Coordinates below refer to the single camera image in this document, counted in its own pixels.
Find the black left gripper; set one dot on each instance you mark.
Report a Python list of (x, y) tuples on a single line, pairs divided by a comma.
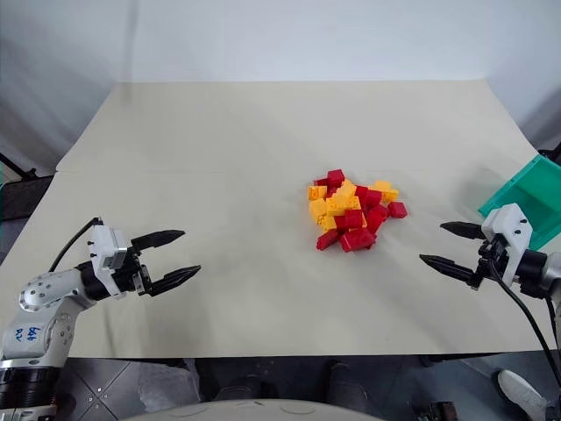
[(132, 274)]

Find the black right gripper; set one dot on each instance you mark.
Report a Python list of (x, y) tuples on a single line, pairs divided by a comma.
[(493, 256)]

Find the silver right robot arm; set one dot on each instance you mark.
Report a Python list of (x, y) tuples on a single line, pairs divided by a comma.
[(537, 267)]

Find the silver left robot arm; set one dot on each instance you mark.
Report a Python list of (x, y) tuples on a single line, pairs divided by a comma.
[(41, 302)]

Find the green plastic bin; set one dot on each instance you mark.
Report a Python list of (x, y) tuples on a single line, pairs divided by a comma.
[(532, 193)]

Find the red building block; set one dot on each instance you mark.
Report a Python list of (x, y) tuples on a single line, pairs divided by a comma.
[(398, 209), (327, 239), (357, 239), (354, 219), (320, 181), (376, 218), (367, 196), (335, 177)]

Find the yellow building block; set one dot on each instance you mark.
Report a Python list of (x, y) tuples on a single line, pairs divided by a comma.
[(328, 223), (347, 189), (317, 209), (382, 186), (316, 193), (390, 196), (343, 206)]

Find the white shoe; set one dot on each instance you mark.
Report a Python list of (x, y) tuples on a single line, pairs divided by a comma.
[(521, 392)]

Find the pale robot torso cover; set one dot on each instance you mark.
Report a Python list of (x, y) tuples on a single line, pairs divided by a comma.
[(271, 410)]

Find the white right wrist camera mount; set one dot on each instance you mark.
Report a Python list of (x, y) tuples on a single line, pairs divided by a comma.
[(510, 228)]

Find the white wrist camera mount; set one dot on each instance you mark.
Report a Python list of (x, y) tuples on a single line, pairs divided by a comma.
[(510, 228), (101, 245)]

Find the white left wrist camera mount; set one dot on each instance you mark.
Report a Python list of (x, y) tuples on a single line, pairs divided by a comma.
[(101, 245)]

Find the grey metal base plate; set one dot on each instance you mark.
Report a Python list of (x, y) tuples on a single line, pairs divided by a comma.
[(101, 390)]

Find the black stand frame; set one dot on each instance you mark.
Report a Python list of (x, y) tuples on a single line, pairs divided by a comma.
[(22, 193)]

